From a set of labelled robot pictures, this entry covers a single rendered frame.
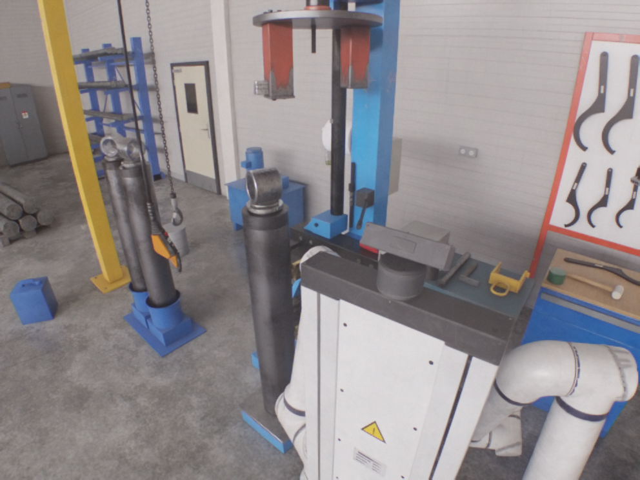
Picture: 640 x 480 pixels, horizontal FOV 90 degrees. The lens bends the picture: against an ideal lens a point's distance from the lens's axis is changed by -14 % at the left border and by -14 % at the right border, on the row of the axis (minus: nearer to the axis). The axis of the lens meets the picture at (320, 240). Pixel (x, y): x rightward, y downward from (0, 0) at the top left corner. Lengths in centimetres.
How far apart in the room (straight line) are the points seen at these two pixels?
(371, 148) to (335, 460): 163
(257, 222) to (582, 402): 129
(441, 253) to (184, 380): 262
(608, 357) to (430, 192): 311
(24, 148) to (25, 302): 780
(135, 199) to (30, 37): 966
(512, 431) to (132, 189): 247
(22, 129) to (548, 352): 1134
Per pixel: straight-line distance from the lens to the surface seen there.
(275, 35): 169
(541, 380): 88
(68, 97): 381
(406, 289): 53
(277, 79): 169
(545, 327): 261
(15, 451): 308
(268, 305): 183
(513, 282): 202
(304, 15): 154
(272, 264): 170
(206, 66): 603
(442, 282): 192
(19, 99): 1140
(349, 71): 184
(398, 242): 53
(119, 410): 295
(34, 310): 408
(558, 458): 105
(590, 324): 254
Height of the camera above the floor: 210
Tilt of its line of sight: 27 degrees down
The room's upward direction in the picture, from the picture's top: straight up
